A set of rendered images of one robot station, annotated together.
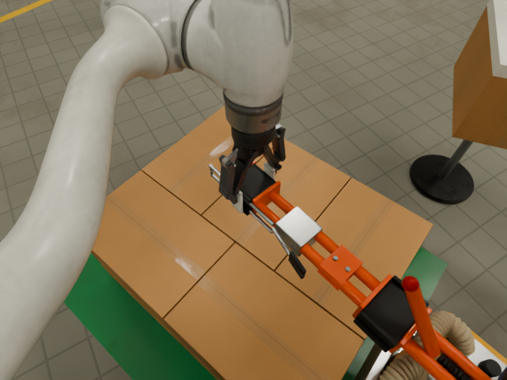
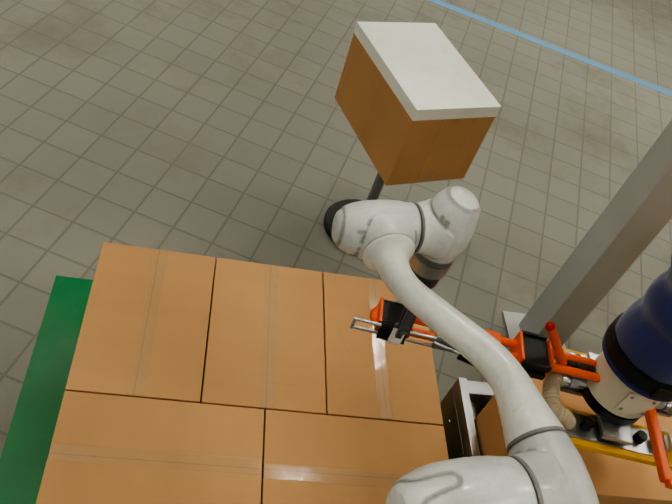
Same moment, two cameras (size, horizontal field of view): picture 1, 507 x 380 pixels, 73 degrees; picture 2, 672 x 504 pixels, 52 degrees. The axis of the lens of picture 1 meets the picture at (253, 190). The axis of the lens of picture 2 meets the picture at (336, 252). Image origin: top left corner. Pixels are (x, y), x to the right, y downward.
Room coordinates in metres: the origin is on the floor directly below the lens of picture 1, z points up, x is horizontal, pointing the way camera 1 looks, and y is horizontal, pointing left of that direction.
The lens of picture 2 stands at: (-0.01, 1.00, 2.47)
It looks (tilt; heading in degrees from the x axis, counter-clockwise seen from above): 46 degrees down; 303
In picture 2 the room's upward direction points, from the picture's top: 21 degrees clockwise
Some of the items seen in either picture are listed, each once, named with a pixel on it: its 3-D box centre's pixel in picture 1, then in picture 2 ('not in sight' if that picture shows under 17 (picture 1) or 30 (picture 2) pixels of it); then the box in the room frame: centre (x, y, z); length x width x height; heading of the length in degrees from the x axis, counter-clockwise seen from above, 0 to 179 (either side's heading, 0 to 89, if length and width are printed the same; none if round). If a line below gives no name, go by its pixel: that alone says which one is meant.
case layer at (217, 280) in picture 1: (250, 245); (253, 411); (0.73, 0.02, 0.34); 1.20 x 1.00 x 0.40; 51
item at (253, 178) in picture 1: (254, 186); (394, 318); (0.43, 0.00, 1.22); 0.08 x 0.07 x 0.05; 42
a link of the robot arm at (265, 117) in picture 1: (253, 103); (431, 257); (0.42, 0.00, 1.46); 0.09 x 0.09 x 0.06
